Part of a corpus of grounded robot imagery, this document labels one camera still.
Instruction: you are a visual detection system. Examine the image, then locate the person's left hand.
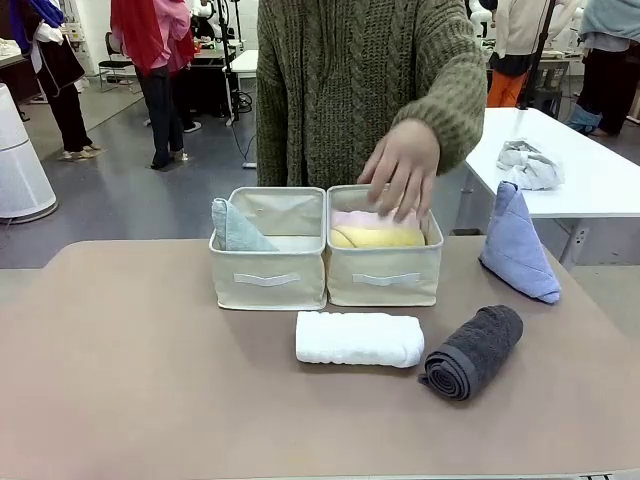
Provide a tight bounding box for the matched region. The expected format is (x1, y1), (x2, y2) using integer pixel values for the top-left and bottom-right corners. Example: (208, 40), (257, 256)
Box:
(356, 118), (443, 225)

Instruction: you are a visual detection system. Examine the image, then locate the pink towel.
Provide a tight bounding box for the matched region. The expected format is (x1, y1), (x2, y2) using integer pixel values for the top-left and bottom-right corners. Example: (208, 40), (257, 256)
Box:
(330, 207), (425, 234)

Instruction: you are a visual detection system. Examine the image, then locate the yellow towel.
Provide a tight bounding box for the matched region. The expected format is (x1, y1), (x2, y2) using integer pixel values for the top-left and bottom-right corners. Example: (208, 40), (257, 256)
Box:
(330, 224), (428, 250)

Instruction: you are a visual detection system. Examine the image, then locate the periwinkle blue towel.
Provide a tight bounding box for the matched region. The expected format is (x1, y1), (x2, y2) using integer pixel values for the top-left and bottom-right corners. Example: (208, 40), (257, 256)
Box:
(477, 180), (563, 305)

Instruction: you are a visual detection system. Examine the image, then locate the white towel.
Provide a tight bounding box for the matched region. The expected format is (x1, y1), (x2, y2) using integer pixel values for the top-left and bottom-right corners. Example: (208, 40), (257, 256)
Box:
(294, 310), (426, 370)

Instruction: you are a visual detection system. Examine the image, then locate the light teal towel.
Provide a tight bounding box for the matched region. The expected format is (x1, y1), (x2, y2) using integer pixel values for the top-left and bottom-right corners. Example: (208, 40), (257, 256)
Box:
(210, 197), (281, 253)

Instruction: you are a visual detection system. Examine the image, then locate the dark grey towel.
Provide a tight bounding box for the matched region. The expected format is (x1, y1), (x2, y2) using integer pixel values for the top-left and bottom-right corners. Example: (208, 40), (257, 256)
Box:
(417, 304), (525, 403)

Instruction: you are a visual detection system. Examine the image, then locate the person's left forearm green sleeve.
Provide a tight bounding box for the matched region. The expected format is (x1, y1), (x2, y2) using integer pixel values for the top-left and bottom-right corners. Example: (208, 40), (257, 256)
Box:
(390, 62), (489, 177)

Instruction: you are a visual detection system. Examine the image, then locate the person in green sweater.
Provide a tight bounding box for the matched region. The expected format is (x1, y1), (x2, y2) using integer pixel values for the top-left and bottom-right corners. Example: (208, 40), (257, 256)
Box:
(255, 0), (489, 192)

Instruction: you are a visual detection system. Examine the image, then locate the cream fabric storage bin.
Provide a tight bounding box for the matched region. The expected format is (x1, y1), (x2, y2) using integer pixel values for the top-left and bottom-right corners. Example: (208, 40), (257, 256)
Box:
(325, 183), (445, 308)
(208, 186), (329, 312)

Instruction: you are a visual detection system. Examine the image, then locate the crumpled grey cloth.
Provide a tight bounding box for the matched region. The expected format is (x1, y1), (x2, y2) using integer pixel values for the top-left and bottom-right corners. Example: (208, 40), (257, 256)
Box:
(495, 139), (567, 193)

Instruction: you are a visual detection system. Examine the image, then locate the person in orange trousers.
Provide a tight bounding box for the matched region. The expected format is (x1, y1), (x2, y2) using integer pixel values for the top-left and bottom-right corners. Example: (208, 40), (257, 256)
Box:
(485, 0), (554, 109)

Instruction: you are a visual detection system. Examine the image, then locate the blue denim bundle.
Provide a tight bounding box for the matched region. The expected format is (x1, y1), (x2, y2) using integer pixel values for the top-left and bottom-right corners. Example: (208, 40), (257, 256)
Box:
(566, 104), (604, 134)

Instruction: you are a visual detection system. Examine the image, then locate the white side table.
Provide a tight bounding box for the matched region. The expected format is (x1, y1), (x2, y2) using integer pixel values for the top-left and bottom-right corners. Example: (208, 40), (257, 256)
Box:
(461, 106), (640, 272)

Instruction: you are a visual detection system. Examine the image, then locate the black tripod stand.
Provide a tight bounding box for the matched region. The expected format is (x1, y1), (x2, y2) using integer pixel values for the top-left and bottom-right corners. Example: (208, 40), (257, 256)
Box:
(216, 0), (252, 128)

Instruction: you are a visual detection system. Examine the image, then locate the person with light blue shawl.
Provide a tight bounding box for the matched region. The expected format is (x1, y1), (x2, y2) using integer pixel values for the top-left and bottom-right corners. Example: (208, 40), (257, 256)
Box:
(574, 0), (640, 139)

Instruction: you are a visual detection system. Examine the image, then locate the person with red scarf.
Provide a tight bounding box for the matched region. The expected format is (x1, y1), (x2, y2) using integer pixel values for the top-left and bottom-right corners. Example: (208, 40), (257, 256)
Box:
(109, 0), (204, 172)

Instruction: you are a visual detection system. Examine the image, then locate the black office chair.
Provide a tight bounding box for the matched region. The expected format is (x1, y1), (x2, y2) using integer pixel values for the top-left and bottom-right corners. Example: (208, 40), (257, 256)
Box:
(97, 31), (144, 97)

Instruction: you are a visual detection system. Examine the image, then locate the person in black coat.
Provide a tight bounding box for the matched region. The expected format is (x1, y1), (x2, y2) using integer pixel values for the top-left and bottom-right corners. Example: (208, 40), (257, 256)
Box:
(8, 0), (106, 162)

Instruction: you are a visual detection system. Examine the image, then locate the white cylindrical air purifier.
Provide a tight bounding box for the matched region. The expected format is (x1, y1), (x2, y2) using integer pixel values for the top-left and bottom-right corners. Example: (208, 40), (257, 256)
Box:
(0, 82), (58, 220)

